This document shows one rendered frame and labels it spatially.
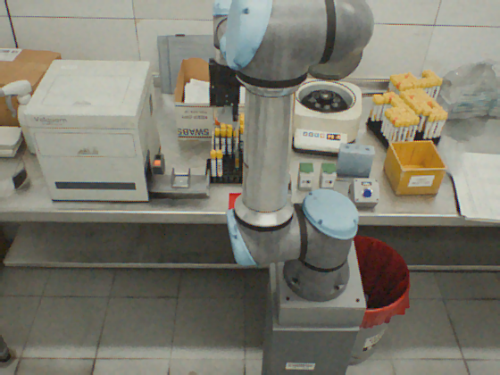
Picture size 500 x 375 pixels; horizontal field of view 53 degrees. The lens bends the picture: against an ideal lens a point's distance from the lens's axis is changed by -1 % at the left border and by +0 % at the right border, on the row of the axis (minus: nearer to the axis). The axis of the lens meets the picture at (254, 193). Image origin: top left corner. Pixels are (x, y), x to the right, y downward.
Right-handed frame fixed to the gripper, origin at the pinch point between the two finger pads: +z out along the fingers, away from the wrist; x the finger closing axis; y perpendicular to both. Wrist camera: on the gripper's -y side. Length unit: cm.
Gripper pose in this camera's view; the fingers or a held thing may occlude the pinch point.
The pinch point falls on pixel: (236, 125)
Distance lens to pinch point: 143.0
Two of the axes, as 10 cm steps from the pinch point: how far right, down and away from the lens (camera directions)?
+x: 0.2, 6.8, -7.4
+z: -0.3, 7.4, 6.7
